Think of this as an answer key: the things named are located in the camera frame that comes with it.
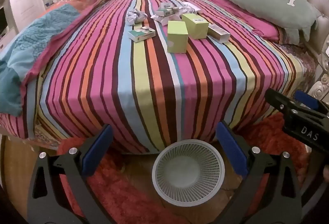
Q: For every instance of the large white paper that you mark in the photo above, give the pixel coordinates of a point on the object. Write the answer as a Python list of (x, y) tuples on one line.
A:
[(135, 16)]

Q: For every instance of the small white box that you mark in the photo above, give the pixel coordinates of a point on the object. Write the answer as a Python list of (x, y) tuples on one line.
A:
[(165, 5)]

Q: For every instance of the green bone-shaped pillow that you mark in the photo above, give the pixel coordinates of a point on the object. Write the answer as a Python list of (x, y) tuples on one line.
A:
[(257, 5)]

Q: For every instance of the plain green cardboard box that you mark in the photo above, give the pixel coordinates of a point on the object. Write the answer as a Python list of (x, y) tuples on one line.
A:
[(177, 36)]

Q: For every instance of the pink pillow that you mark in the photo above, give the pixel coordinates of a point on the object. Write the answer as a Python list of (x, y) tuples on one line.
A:
[(257, 25)]

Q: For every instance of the small white paper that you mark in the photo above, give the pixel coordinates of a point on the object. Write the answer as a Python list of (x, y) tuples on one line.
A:
[(160, 19)]

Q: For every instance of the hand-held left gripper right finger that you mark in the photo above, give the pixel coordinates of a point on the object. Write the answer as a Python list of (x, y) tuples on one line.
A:
[(231, 149)]

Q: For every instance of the white mesh plastic basket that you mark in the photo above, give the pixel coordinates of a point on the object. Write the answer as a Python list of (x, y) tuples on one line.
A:
[(164, 188)]

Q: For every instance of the brown and white box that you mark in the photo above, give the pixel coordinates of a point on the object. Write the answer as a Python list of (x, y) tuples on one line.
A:
[(218, 33)]

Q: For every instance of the white wardrobe with shelves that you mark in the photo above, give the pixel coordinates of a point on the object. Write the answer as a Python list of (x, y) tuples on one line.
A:
[(25, 0)]

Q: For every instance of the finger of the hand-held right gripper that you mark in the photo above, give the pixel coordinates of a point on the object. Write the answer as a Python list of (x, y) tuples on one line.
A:
[(305, 98), (277, 100)]

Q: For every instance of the green and white long box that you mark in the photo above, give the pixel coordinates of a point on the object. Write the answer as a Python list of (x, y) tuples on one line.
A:
[(168, 11)]

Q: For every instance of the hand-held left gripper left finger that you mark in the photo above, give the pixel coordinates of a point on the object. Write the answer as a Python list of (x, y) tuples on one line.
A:
[(99, 145)]

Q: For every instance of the blue and orange quilt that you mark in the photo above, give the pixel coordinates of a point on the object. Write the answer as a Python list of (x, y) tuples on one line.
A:
[(38, 33)]

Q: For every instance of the green cardboard box with label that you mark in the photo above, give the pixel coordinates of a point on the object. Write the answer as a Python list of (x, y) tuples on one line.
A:
[(196, 27)]

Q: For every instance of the red shaggy rug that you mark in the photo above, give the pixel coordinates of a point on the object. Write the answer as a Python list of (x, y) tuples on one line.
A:
[(270, 136)]

